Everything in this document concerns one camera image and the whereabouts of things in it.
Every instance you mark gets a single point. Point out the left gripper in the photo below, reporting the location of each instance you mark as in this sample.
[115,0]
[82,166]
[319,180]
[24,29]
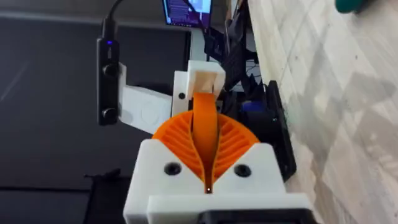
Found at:
[236,62]

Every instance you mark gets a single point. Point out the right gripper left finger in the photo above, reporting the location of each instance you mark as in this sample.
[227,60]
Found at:
[155,174]

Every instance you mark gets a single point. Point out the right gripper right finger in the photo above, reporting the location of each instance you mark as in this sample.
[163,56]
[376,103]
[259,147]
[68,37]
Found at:
[261,174]

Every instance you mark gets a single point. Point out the orange ribbed wedge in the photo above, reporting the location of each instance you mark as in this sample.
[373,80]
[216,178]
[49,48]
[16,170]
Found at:
[205,130]

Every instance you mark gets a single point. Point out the computer monitor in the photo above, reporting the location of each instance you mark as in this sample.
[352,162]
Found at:
[186,12]

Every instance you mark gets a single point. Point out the dark green toy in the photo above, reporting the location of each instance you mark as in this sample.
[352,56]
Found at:
[348,5]

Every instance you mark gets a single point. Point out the black rail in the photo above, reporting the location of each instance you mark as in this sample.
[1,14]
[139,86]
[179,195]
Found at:
[280,140]

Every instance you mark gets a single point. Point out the left camera mount white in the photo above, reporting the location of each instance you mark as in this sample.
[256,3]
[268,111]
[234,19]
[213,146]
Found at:
[143,105]

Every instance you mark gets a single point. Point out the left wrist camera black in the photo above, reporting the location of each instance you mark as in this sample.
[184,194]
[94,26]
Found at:
[107,93]

